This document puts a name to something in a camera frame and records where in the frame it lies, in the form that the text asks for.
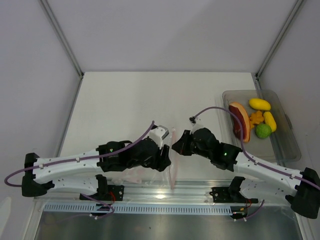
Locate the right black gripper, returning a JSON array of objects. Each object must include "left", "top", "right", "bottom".
[{"left": 171, "top": 130, "right": 212, "bottom": 160}]

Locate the clear zip top bag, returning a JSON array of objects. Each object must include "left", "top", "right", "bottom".
[{"left": 112, "top": 127, "right": 180, "bottom": 191}]

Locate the red toy meat slice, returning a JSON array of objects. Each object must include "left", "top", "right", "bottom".
[{"left": 228, "top": 102, "right": 251, "bottom": 143}]

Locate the green toy lime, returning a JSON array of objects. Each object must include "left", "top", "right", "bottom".
[{"left": 255, "top": 123, "right": 272, "bottom": 139}]

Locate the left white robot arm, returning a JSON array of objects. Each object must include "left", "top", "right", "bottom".
[{"left": 21, "top": 137, "right": 171, "bottom": 200}]

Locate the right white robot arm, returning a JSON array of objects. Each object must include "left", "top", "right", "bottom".
[{"left": 172, "top": 128, "right": 320, "bottom": 219}]

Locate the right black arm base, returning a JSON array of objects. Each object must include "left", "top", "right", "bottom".
[{"left": 209, "top": 176, "right": 259, "bottom": 204}]

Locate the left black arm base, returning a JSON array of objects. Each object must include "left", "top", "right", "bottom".
[{"left": 79, "top": 174, "right": 125, "bottom": 202}]

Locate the orange toy food piece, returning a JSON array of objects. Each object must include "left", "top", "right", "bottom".
[{"left": 249, "top": 110, "right": 264, "bottom": 125}]

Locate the clear plastic food tray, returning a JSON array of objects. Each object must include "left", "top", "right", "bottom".
[{"left": 222, "top": 90, "right": 301, "bottom": 163}]

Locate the yellow toy mango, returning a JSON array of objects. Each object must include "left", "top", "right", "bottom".
[{"left": 248, "top": 98, "right": 271, "bottom": 111}]

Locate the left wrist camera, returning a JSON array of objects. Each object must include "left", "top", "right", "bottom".
[{"left": 148, "top": 125, "right": 170, "bottom": 148}]

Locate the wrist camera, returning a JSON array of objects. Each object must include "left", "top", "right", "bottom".
[
  {"left": 189, "top": 116, "right": 204, "bottom": 133},
  {"left": 148, "top": 125, "right": 170, "bottom": 148}
]

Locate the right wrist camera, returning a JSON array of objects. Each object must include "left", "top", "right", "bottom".
[{"left": 189, "top": 116, "right": 204, "bottom": 133}]

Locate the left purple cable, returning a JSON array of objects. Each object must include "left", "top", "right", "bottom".
[{"left": 4, "top": 120, "right": 156, "bottom": 221}]

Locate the aluminium rail frame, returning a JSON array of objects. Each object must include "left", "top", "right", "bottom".
[{"left": 33, "top": 178, "right": 303, "bottom": 203}]

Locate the slotted cable duct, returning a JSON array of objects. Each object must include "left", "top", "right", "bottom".
[{"left": 43, "top": 202, "right": 233, "bottom": 216}]

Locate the right corner frame post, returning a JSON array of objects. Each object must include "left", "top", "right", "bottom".
[{"left": 255, "top": 0, "right": 307, "bottom": 81}]

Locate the corner frame post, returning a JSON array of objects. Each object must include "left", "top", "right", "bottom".
[
  {"left": 38, "top": 0, "right": 84, "bottom": 77},
  {"left": 255, "top": 0, "right": 307, "bottom": 81}
]

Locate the left corner frame post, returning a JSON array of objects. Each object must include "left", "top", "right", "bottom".
[{"left": 38, "top": 0, "right": 84, "bottom": 77}]

